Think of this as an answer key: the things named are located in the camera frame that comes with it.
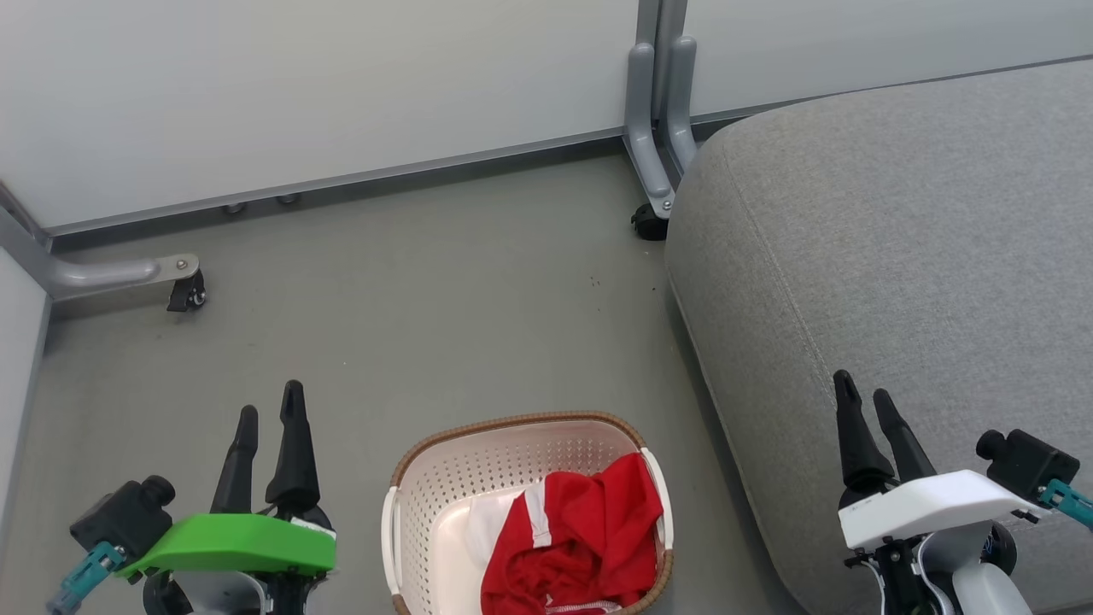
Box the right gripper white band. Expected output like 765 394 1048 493
833 369 1053 569

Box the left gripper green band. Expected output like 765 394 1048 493
115 380 338 590

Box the red and white garment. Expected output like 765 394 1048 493
465 452 665 615

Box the grey fabric sofa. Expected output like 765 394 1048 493
664 58 1093 615

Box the black caster wheel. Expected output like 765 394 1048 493
167 268 207 313
631 203 670 243

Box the white perforated laundry basket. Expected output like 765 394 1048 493
381 412 675 615

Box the grey partition leg single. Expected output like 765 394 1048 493
0 181 202 302

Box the grey partition leg pair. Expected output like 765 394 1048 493
623 0 703 220

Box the teal right camera cable plug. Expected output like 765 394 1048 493
1038 479 1093 529

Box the teal camera cable plug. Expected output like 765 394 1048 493
1038 479 1093 529
47 542 127 615

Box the teal left camera cable plug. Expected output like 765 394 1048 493
47 542 127 615

